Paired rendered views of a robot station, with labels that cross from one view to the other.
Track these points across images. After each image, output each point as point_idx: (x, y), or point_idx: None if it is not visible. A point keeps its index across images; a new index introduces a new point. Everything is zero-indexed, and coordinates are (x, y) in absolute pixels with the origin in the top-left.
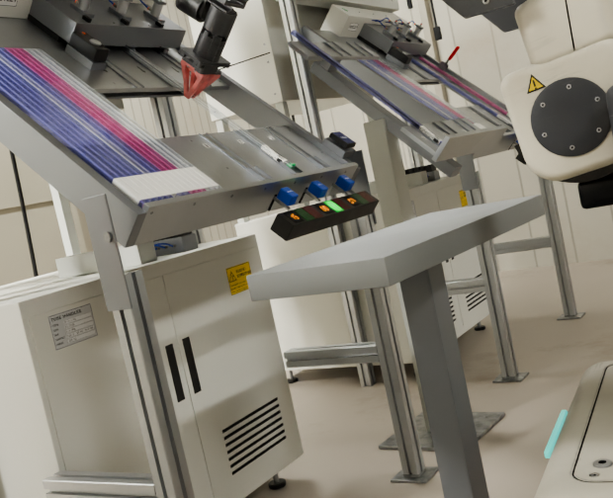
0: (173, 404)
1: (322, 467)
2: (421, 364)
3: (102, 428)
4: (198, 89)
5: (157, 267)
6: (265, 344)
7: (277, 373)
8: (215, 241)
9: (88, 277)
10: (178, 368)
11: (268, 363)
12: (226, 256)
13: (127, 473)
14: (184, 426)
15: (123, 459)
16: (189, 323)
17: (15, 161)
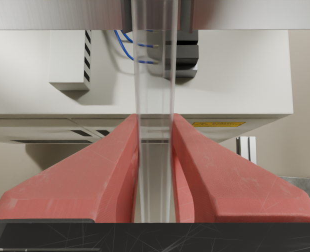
0: (77, 136)
1: (230, 146)
2: None
3: None
4: (174, 182)
5: (63, 115)
6: (218, 134)
7: (219, 138)
8: (270, 48)
9: (7, 46)
10: (87, 133)
11: (213, 136)
12: (205, 119)
13: None
14: (88, 138)
15: (21, 138)
16: (109, 128)
17: None
